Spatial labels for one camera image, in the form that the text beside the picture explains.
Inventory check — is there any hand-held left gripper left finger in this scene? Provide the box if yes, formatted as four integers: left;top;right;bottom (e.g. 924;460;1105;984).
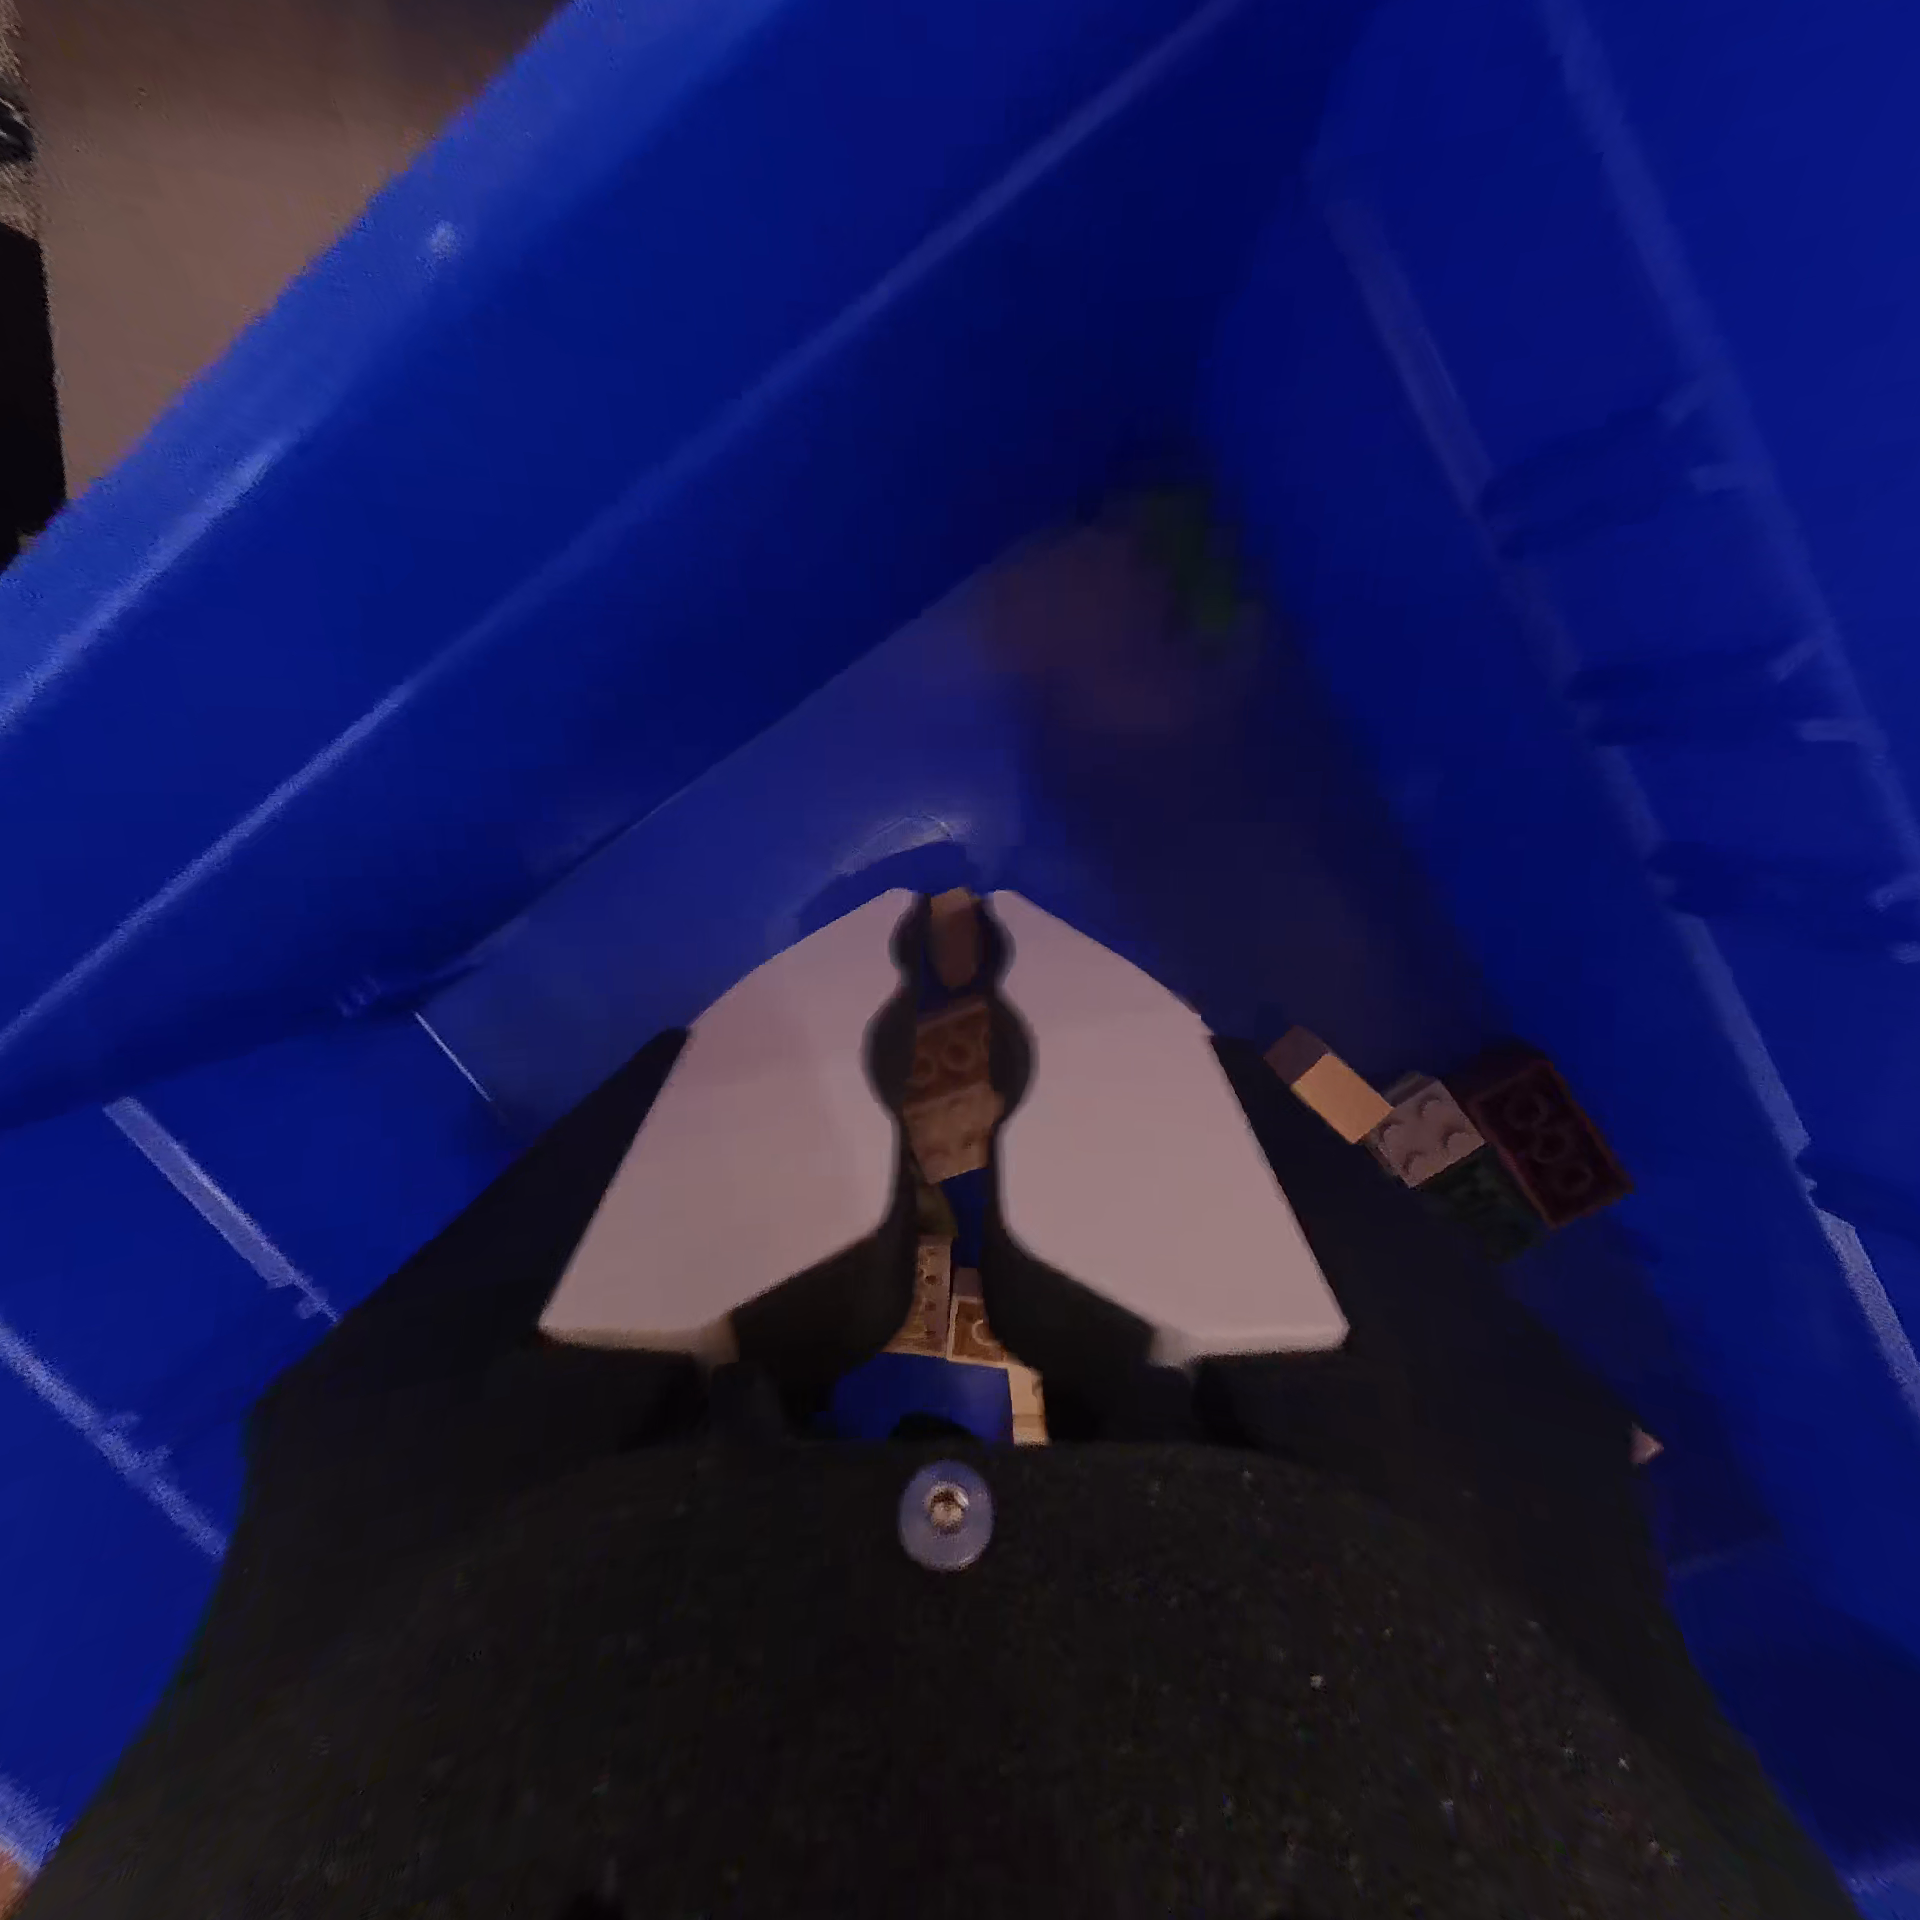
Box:
539;890;921;1361

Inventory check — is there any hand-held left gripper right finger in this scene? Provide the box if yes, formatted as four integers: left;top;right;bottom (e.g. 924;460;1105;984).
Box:
986;890;1347;1370

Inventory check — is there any tan brick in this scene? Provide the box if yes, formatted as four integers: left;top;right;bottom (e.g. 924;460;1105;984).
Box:
918;890;993;1010

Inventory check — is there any pile of assorted bricks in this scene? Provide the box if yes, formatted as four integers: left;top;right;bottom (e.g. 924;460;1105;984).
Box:
873;1005;1670;1471

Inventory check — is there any blue plastic bin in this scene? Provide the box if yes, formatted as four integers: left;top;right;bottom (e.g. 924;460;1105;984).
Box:
0;0;1920;1920

